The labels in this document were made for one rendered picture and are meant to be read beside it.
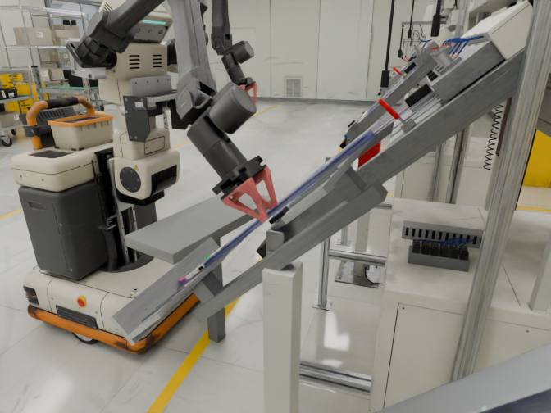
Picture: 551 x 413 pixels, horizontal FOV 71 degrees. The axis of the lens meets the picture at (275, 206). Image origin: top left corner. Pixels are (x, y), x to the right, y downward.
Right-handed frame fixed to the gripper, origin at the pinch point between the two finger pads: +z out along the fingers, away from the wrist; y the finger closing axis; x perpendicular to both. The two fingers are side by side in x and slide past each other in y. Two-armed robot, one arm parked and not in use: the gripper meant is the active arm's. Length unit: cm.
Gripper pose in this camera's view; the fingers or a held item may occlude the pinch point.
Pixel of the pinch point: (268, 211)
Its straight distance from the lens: 69.0
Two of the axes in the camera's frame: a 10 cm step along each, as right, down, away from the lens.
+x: -6.8, 5.2, 5.1
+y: 3.8, -3.5, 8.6
